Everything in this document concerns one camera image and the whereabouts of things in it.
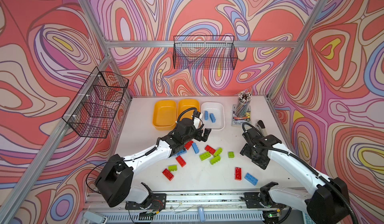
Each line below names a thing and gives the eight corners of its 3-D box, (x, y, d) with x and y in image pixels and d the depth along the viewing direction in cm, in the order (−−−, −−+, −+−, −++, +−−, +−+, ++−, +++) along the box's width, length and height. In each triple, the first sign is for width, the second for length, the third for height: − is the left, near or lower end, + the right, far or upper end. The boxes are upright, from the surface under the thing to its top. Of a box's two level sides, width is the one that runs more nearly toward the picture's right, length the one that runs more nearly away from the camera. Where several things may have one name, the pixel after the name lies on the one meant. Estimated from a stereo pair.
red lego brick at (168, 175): (162, 173, 85) (162, 171, 83) (166, 169, 86) (165, 167, 84) (170, 181, 82) (169, 180, 80) (174, 176, 83) (173, 175, 82)
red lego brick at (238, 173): (234, 179, 82) (235, 178, 81) (234, 167, 86) (235, 166, 85) (240, 180, 82) (241, 179, 80) (240, 168, 86) (241, 167, 84)
